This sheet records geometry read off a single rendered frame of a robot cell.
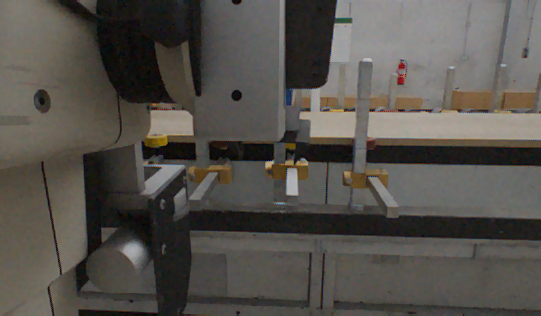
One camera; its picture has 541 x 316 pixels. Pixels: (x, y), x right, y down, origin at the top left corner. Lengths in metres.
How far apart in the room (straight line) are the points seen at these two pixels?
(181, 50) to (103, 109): 0.06
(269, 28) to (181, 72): 0.05
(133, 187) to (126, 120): 0.11
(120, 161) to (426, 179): 1.25
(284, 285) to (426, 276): 0.59
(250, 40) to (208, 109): 0.04
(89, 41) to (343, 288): 1.52
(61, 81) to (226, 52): 0.08
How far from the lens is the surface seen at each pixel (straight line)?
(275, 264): 1.57
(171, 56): 0.21
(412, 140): 1.40
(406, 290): 1.70
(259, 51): 0.20
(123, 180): 0.36
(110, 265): 0.34
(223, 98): 0.20
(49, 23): 0.20
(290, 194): 0.91
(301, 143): 0.57
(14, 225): 0.27
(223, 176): 1.16
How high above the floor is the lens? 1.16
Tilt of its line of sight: 15 degrees down
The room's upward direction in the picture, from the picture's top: straight up
